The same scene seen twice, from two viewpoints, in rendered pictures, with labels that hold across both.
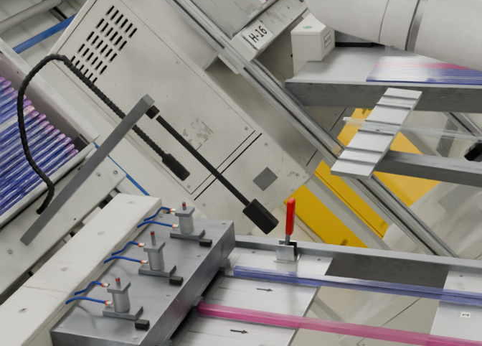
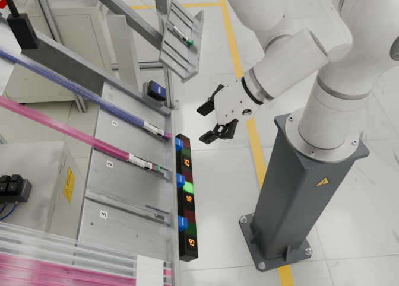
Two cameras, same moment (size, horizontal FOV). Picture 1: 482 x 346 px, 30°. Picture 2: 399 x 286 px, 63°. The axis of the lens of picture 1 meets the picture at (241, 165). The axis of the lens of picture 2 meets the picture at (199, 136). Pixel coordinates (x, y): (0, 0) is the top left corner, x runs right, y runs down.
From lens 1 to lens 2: 75 cm
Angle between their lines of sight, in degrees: 57
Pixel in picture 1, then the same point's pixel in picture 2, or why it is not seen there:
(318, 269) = (15, 44)
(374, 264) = (56, 55)
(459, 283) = (110, 94)
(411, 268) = (81, 69)
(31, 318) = not seen: outside the picture
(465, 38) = not seen: outside the picture
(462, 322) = (113, 129)
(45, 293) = not seen: outside the picture
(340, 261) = not seen: hidden behind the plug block
